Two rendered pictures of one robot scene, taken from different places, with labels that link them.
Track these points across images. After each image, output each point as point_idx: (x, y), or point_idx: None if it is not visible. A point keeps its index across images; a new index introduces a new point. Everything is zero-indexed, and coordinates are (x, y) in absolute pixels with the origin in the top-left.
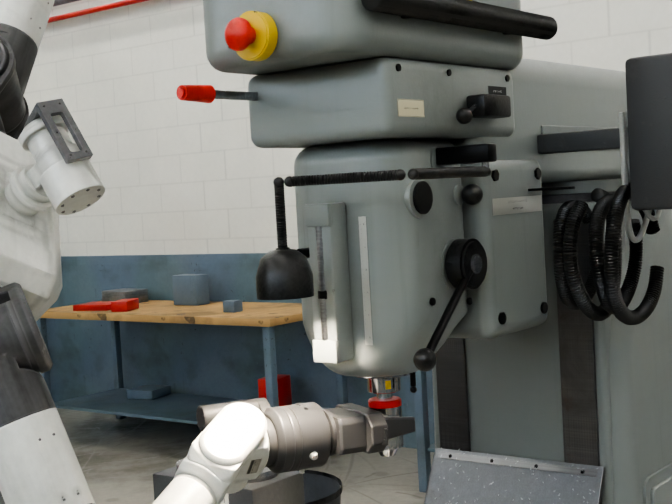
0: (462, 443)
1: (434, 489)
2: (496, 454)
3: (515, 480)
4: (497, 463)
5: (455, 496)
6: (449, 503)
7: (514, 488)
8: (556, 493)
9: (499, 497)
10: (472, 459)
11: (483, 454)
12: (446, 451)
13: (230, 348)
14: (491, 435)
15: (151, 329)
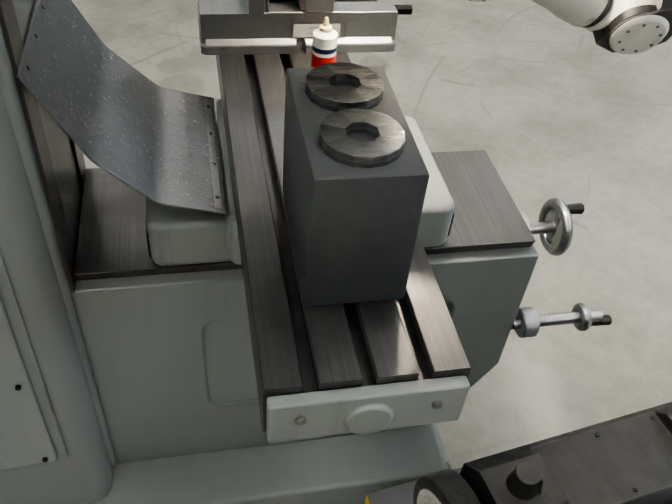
0: (20, 42)
1: (58, 114)
2: (25, 28)
3: (52, 35)
4: (38, 33)
5: (64, 99)
6: (69, 111)
7: (59, 43)
8: (63, 17)
9: (65, 62)
10: (32, 51)
11: (28, 37)
12: (22, 67)
13: None
14: (18, 7)
15: None
